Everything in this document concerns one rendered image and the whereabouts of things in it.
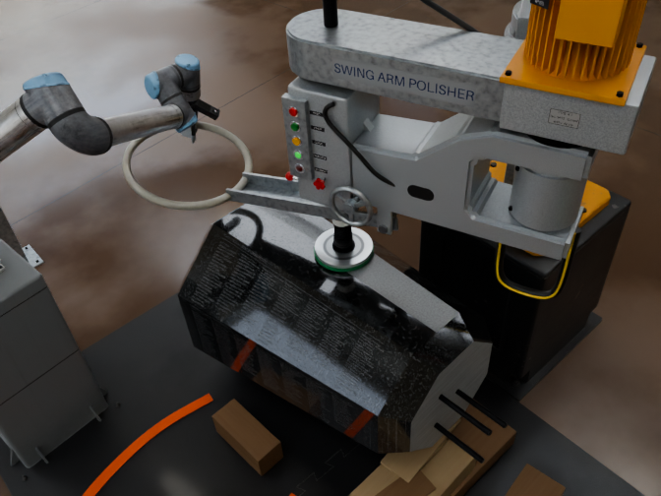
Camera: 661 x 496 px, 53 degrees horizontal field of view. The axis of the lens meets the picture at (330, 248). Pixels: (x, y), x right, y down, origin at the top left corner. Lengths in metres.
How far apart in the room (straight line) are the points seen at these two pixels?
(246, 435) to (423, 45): 1.69
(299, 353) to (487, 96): 1.12
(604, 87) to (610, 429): 1.76
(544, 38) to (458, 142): 0.36
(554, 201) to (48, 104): 1.42
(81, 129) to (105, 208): 2.20
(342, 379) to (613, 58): 1.27
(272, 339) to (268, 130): 2.44
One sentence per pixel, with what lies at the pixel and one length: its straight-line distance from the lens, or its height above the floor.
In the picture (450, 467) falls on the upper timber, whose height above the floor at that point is 0.21.
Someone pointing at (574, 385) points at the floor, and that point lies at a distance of 3.14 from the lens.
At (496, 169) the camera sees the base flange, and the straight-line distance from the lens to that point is 2.88.
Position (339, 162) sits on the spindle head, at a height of 1.30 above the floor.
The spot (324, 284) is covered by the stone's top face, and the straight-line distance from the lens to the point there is 2.31.
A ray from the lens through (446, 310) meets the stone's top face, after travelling 2.23.
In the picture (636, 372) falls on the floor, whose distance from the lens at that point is 3.27.
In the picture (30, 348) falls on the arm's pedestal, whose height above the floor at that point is 0.58.
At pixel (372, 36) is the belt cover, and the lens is 1.86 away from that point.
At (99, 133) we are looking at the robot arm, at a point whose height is 1.44.
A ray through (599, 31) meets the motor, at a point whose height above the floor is 1.85.
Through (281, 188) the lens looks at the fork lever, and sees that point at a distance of 2.46.
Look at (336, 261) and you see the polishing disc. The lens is 2.35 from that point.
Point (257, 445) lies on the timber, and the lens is 2.74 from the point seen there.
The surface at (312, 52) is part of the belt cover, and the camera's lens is 1.86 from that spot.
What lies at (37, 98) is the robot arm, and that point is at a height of 1.56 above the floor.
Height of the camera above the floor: 2.47
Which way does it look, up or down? 43 degrees down
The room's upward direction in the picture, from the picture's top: 4 degrees counter-clockwise
